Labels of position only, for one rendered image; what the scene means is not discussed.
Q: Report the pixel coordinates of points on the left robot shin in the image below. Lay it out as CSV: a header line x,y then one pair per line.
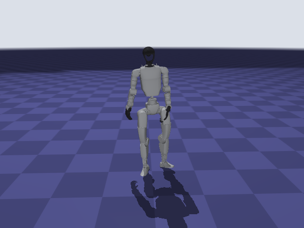
x,y
164,147

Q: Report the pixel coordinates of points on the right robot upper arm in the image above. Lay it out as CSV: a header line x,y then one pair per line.
x,y
135,74

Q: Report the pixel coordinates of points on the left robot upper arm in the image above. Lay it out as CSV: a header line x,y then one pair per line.
x,y
165,79

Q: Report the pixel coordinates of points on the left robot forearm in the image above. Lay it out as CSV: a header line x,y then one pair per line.
x,y
167,99

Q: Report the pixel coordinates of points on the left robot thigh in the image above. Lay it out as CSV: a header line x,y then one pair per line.
x,y
165,126

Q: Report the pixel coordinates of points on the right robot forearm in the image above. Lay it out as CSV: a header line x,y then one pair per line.
x,y
130,100

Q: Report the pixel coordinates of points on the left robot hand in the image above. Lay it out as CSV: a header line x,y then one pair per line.
x,y
168,109

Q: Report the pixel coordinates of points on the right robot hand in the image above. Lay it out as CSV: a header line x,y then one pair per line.
x,y
127,112

